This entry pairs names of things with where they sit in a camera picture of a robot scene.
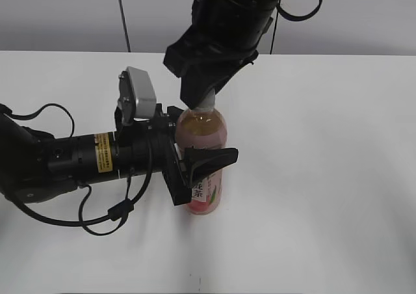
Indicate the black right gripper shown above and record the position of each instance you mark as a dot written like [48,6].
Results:
[222,40]

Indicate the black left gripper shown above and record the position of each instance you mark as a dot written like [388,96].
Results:
[148,146]

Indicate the white bottle cap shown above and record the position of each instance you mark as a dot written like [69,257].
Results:
[207,104]

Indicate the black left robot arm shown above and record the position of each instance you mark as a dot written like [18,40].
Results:
[36,166]

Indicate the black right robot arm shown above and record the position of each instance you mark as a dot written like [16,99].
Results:
[222,39]

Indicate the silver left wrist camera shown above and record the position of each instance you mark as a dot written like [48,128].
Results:
[137,96]

